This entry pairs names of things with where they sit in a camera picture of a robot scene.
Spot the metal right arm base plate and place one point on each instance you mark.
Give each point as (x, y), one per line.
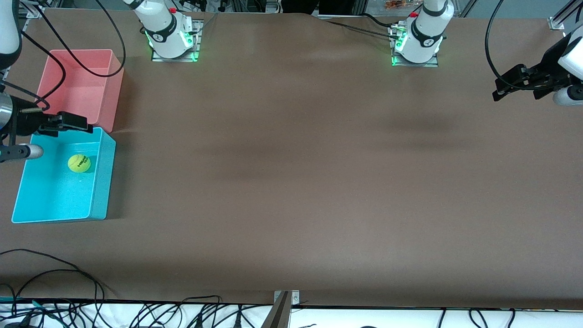
(196, 34)

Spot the blue plastic bin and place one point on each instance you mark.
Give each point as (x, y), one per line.
(59, 196)

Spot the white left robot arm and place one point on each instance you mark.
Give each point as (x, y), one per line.
(421, 36)

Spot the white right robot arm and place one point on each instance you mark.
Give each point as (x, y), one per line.
(166, 34)

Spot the aluminium frame profile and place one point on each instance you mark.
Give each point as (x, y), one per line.
(556, 23)

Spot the pink plastic bin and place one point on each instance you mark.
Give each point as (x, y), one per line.
(86, 82)

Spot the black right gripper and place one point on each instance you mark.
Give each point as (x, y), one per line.
(23, 122)

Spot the dark grey metal bar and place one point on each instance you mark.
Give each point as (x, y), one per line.
(278, 314)

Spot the orange items in clear box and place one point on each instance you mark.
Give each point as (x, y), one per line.
(396, 4)

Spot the small silver metal bracket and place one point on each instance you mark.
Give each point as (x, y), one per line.
(296, 298)

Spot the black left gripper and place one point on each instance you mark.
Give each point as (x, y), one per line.
(549, 60)

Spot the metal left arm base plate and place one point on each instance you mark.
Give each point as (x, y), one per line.
(430, 64)

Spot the yellow tennis ball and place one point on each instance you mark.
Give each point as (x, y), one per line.
(79, 163)

